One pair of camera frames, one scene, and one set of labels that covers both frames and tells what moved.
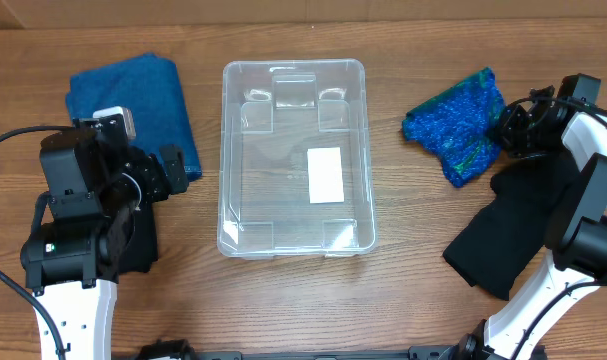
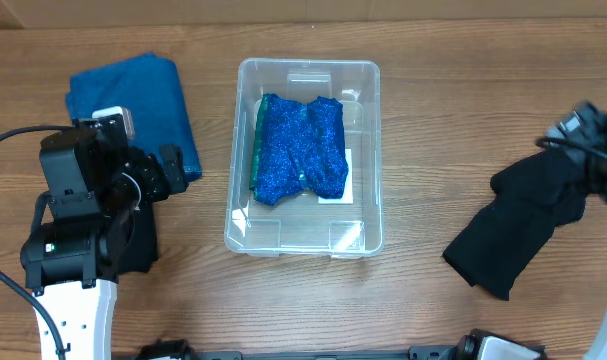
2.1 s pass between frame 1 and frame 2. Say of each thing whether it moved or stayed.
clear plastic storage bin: moved
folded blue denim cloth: stayed
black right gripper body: moved
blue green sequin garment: moved
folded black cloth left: stayed
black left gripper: stayed
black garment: stayed
